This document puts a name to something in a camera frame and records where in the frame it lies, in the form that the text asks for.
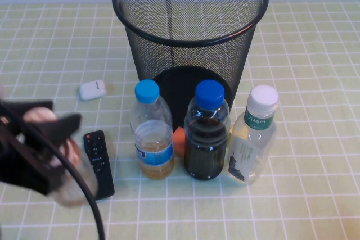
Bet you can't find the white-capped bottle green label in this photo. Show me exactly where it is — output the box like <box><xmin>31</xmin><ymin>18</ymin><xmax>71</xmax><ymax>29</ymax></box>
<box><xmin>227</xmin><ymin>84</ymin><xmax>280</xmax><ymax>185</ymax></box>

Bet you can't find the green checked tablecloth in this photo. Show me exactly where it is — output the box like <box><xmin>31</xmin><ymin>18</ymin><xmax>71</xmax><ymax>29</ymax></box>
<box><xmin>0</xmin><ymin>1</ymin><xmax>360</xmax><ymax>240</ymax></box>

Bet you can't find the small bottle red-striped label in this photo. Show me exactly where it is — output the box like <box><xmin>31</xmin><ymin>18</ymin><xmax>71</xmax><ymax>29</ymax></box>
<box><xmin>22</xmin><ymin>107</ymin><xmax>98</xmax><ymax>207</ymax></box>

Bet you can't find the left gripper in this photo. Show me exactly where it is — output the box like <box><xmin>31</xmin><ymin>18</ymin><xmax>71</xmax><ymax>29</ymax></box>
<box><xmin>0</xmin><ymin>99</ymin><xmax>83</xmax><ymax>196</ymax></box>

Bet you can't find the white earbuds case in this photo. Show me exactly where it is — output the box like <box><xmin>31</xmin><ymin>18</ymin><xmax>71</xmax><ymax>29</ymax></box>
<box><xmin>78</xmin><ymin>80</ymin><xmax>107</xmax><ymax>101</ymax></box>

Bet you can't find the thick black cable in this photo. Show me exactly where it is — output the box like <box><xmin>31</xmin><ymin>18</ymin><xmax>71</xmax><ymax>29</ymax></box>
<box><xmin>0</xmin><ymin>101</ymin><xmax>106</xmax><ymax>240</ymax></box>

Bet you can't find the dark-blue-capped bottle dark liquid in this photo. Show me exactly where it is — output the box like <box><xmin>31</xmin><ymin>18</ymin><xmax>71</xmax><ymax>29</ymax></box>
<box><xmin>184</xmin><ymin>79</ymin><xmax>231</xmax><ymax>181</ymax></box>

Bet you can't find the black mesh wastebasket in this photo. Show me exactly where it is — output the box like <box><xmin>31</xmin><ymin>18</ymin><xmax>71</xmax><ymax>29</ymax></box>
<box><xmin>111</xmin><ymin>0</ymin><xmax>269</xmax><ymax>131</ymax></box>

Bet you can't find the light-blue-capped bottle yellow liquid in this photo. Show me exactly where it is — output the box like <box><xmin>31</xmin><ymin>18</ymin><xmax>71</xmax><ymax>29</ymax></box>
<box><xmin>129</xmin><ymin>79</ymin><xmax>175</xmax><ymax>181</ymax></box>

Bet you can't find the orange cube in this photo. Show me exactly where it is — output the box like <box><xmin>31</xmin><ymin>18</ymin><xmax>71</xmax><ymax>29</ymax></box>
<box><xmin>172</xmin><ymin>127</ymin><xmax>186</xmax><ymax>158</ymax></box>

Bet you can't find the black remote control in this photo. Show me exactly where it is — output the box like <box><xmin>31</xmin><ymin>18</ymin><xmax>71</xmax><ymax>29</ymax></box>
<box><xmin>83</xmin><ymin>130</ymin><xmax>115</xmax><ymax>201</ymax></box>

